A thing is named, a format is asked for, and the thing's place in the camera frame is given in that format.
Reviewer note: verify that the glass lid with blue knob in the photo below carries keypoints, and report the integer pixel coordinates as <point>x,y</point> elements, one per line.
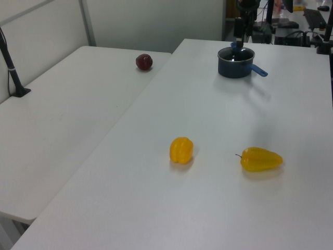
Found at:
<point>245,54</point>

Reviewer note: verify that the black monitor stand pole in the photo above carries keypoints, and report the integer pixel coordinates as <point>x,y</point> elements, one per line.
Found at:
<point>270,13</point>

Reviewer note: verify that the black camera pole with base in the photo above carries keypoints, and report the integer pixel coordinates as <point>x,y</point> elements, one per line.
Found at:
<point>11,70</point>

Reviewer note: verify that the dark red toy apple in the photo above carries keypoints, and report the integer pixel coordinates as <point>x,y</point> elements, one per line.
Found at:
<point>143,62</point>

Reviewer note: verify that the yellow star fruit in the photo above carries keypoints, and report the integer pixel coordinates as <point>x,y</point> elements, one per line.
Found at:
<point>260,160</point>

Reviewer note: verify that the black clamp stand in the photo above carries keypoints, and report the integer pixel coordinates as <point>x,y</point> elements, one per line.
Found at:
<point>325,41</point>

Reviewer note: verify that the round yellow bell pepper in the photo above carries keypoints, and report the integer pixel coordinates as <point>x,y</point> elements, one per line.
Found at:
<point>181,150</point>

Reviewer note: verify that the dark blue saucepan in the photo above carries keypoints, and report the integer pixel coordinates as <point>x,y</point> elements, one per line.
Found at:
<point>234,69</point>

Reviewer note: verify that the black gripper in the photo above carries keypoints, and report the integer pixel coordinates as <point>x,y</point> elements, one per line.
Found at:
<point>248,6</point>

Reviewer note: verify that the black electronics box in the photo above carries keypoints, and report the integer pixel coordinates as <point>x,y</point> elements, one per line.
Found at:
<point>291,39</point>

